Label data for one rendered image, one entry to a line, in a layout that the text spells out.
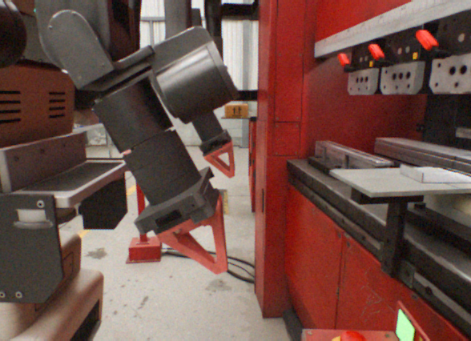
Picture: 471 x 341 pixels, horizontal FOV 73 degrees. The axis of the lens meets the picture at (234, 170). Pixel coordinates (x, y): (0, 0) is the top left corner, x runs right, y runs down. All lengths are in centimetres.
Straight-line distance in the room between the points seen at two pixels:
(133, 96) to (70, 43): 6
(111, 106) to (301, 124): 131
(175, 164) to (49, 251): 27
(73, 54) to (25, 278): 34
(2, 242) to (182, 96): 35
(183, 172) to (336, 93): 135
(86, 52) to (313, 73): 134
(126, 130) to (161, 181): 5
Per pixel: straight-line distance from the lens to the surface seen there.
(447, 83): 85
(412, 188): 69
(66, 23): 30
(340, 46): 133
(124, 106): 29
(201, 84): 28
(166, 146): 29
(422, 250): 75
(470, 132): 86
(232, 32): 775
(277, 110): 151
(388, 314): 91
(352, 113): 164
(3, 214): 52
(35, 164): 57
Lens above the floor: 117
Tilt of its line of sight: 13 degrees down
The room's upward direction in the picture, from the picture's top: straight up
